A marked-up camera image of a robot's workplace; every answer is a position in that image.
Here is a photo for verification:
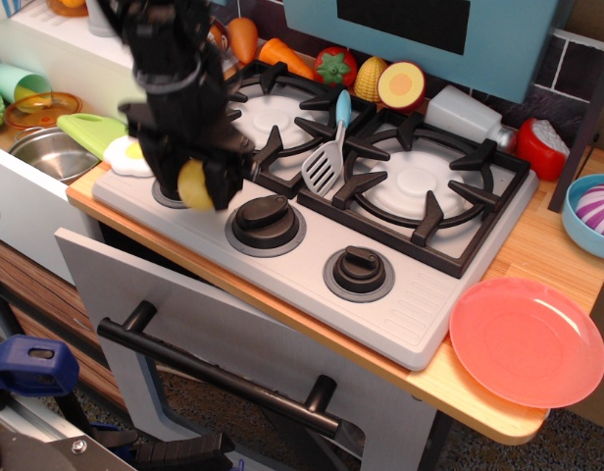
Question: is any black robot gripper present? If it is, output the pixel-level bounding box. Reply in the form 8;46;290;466
119;63;255;211

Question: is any yellow toy potato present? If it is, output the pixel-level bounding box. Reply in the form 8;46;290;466
177;159;215;211

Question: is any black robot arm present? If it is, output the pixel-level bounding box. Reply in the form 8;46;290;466
99;1;254;210

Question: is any pink plastic plate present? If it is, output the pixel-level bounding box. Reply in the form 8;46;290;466
449;278;604;408

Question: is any white toy fried egg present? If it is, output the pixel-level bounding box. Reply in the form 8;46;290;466
103;135;153;178

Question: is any black middle stove knob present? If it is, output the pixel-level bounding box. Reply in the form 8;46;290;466
225;194;307;258

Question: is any black left burner grate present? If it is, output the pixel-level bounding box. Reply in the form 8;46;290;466
226;60;345;198

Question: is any black burner grate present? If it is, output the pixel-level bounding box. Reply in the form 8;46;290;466
297;110;537;279
226;60;345;198

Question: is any green cutting board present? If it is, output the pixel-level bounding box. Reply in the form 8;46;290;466
57;113;128;160

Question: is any toy bean can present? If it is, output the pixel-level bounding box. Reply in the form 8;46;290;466
208;17;229;58

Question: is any orange toy carrot lying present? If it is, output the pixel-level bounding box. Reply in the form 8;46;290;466
259;37;314;80

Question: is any orange toy carrot upright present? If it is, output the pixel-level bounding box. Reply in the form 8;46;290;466
227;17;258;64

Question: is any grey oven door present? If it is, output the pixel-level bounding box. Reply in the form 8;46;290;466
55;229;439;470

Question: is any silver metal pot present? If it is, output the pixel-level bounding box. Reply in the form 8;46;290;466
8;127;101;185

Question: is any orange transparent pot lid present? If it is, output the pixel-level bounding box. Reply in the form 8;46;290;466
4;92;82;130

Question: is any red toy strawberry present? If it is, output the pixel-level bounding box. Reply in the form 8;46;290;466
313;46;358;87

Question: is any grey toy faucet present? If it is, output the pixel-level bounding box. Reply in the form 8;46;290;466
85;0;116;37

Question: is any grey toy stove top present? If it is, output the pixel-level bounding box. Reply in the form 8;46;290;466
91;61;540;372

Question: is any yellow toy corn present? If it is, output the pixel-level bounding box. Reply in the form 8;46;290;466
353;56;387;103

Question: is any black right stove knob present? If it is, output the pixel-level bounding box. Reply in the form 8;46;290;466
323;245;395;303

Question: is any mint green cup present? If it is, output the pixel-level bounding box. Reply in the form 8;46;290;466
0;64;52;103

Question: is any halved toy peach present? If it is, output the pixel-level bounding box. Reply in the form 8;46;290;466
377;62;426;112

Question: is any black right burner grate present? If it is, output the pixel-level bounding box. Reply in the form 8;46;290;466
297;110;537;279

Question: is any white toy salt bottle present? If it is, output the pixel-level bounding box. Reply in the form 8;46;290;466
425;85;517;152

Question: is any blue clamp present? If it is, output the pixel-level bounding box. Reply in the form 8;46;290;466
0;335;79;396

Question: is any teal toy range hood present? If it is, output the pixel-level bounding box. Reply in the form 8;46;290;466
283;0;573;103

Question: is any red toy cheese wedge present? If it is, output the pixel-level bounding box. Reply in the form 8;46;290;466
516;118;570;182

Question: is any blue plastic bowl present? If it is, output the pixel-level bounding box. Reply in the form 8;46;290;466
562;174;604;259

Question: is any purple toy onion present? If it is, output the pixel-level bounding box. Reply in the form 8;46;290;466
575;183;604;236

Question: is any grey spatula blue handle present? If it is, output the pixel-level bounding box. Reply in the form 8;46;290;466
301;90;352;196

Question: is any black oven door handle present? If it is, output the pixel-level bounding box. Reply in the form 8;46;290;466
97;300;342;439

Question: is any metal bracket with screw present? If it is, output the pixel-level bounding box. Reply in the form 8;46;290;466
0;431;133;471

